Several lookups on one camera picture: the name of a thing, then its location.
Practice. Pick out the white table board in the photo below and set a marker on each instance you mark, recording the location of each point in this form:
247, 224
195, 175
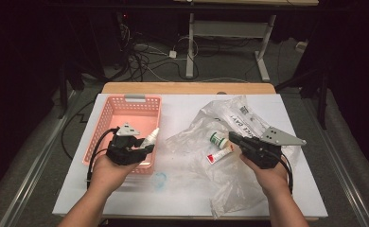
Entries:
179, 107

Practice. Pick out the person's right hand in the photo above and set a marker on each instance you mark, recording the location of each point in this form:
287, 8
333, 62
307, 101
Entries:
272, 179

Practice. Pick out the white dropper bottle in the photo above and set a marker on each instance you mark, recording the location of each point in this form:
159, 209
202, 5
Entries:
151, 138

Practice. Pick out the person's left hand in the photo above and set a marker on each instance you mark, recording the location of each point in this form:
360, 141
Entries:
108, 176

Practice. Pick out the white power adapter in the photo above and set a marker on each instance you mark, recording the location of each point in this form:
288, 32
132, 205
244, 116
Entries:
172, 54

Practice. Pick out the black stand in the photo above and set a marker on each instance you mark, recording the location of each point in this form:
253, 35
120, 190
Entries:
323, 101
63, 94

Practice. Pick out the pink plastic basket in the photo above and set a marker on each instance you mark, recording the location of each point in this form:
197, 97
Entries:
126, 113

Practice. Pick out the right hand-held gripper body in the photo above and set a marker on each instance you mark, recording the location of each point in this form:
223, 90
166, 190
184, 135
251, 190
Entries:
261, 153

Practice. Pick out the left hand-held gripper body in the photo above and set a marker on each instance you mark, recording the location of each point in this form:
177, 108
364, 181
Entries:
122, 151

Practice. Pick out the clear smiley plastic bag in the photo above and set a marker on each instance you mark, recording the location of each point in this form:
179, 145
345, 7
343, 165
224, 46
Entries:
198, 157

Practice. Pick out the white metal desk frame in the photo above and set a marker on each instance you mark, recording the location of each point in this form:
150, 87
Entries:
230, 29

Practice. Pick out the metal floor rail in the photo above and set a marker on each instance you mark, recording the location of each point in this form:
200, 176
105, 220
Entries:
343, 176
31, 170

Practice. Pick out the small green white bottle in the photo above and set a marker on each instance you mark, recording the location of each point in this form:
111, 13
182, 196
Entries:
218, 140

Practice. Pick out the red white ointment tube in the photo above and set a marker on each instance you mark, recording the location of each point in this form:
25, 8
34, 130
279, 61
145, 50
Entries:
219, 155

